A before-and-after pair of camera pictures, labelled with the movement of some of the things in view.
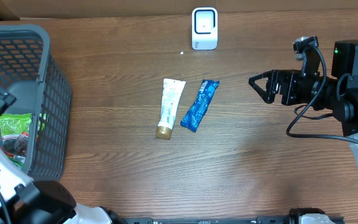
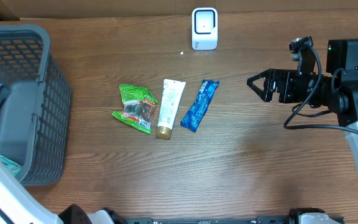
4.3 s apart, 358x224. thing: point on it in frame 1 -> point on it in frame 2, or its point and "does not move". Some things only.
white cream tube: x=172 y=92 does not move
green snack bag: x=14 y=129 -> x=139 y=106
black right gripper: x=287 y=78 does not move
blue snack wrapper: x=192 y=118 does not move
